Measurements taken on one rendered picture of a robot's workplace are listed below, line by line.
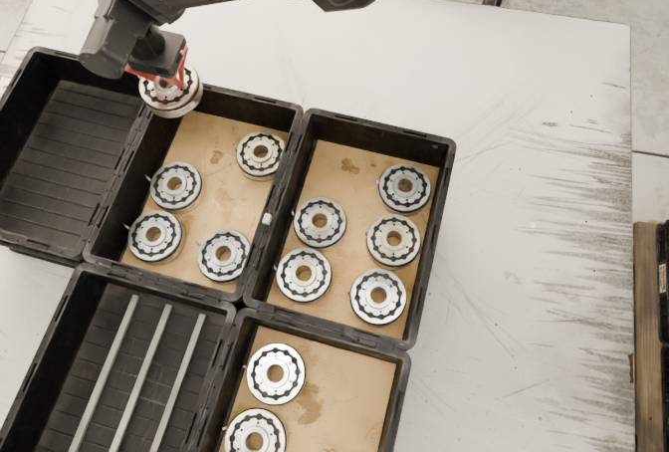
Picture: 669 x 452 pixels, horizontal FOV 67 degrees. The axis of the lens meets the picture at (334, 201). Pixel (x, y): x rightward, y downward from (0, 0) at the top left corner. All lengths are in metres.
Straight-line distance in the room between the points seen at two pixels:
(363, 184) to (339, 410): 0.43
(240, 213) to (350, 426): 0.45
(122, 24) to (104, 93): 0.53
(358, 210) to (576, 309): 0.51
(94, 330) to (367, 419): 0.53
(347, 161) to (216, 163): 0.27
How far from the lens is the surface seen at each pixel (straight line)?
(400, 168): 1.02
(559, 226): 1.23
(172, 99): 0.92
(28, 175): 1.24
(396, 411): 0.87
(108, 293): 1.08
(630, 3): 2.70
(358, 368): 0.96
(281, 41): 1.40
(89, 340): 1.07
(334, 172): 1.05
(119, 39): 0.74
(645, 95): 2.43
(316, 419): 0.96
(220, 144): 1.11
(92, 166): 1.19
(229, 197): 1.05
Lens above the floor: 1.78
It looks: 69 degrees down
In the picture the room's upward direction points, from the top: 4 degrees counter-clockwise
